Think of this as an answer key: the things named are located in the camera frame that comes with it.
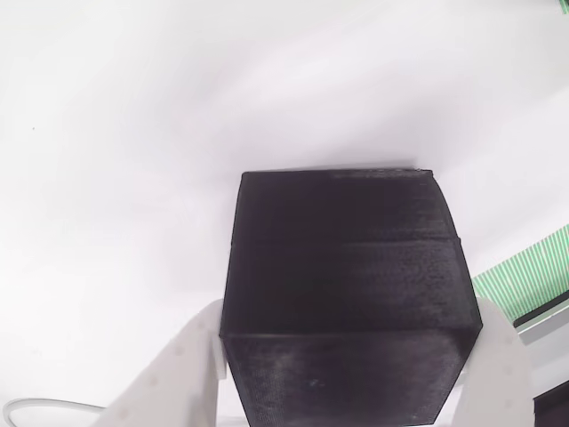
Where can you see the black cube block rough face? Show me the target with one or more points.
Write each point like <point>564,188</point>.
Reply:
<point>347,289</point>

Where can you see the black monitor panel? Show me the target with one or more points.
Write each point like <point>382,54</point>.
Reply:
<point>553,411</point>

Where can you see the green striped paper strip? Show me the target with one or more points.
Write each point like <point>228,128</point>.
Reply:
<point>524,276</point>

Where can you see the grey table edge rail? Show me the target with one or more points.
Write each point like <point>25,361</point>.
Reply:
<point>547,322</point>

